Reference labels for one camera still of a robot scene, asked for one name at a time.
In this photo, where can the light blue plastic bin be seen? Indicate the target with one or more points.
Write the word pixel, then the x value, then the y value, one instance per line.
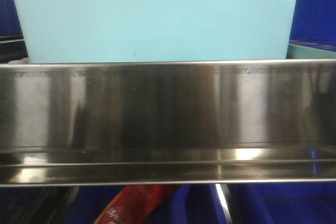
pixel 68 31

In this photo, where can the dark blue bin right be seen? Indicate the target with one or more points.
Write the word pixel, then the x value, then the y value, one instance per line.
pixel 314 24

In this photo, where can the dark blue bin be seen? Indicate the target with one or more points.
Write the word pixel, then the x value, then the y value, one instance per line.
pixel 10 25
pixel 314 24
pixel 257 203

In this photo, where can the dark blue bin left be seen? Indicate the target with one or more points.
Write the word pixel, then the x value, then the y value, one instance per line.
pixel 10 25

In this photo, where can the dark blue lower bin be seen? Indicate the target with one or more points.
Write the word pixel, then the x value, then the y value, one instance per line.
pixel 257 203

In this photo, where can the red snack package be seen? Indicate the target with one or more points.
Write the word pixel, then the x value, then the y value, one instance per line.
pixel 135 202

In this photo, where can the stainless steel shelf rail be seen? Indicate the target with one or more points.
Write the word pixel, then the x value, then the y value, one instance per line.
pixel 168 123

